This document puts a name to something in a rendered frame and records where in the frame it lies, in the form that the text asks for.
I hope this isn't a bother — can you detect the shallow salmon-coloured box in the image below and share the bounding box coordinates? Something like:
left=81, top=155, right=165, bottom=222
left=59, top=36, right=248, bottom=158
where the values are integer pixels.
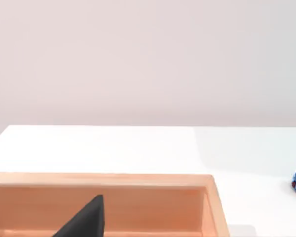
left=0, top=172, right=231, bottom=237

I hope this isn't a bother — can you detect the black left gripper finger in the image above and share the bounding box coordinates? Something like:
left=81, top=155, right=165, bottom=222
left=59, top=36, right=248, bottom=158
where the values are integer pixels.
left=51, top=194, right=106, bottom=237

